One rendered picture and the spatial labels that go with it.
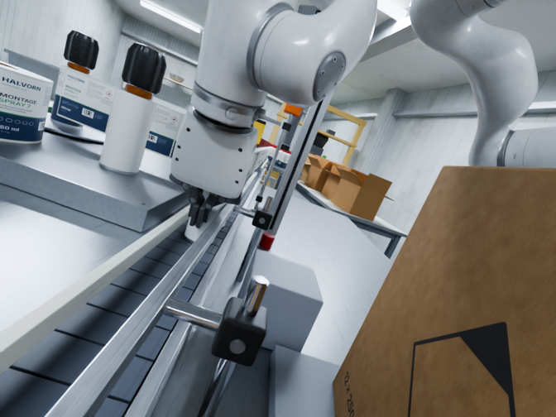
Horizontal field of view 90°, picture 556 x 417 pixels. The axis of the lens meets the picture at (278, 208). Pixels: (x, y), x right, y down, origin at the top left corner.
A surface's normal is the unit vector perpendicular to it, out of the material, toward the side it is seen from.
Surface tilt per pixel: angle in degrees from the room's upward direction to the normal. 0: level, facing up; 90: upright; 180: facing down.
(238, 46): 114
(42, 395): 0
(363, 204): 91
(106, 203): 90
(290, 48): 90
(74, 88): 90
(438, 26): 148
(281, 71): 121
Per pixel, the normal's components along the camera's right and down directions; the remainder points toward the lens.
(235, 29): -0.49, 0.30
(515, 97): -0.14, 0.68
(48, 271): 0.36, -0.91
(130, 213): 0.00, 0.22
